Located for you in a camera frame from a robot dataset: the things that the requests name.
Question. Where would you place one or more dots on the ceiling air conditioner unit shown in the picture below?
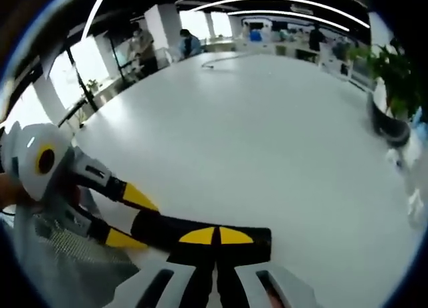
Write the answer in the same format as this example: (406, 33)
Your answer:
(301, 9)

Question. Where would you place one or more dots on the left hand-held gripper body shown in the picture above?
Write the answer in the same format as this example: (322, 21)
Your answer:
(30, 147)

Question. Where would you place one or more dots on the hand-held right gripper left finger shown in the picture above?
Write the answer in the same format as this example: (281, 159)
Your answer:
(167, 284)

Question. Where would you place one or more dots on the green potted plant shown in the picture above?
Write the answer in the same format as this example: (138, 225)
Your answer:
(394, 74)

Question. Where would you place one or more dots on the person's left hand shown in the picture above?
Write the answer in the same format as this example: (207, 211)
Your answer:
(11, 192)

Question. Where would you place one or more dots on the white mesh chair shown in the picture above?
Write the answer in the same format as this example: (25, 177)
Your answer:
(73, 271)

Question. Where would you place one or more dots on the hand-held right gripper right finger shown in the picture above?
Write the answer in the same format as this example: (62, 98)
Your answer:
(254, 284)

